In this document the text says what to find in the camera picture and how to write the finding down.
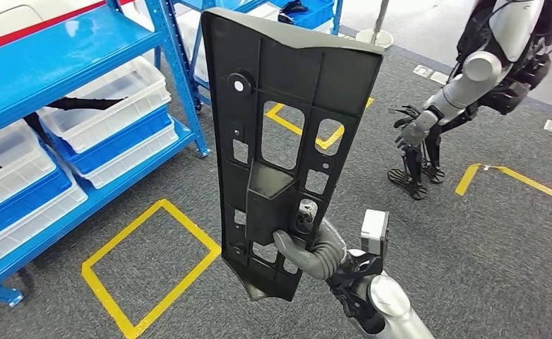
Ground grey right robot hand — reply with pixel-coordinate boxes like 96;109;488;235
272;198;349;282

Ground black plastic mounting panel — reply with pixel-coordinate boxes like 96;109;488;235
200;6;385;303

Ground blue metal shelf rack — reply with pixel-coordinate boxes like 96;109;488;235
0;0;212;309
166;0;344;113

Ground yellow floor tape line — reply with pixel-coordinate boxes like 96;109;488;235
454;162;552;209

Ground white stand base with pole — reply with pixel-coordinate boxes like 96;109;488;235
355;0;395;50

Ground standing humanoid robot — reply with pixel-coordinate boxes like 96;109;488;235
387;0;552;201

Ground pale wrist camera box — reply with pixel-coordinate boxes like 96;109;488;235
360;209;390;256

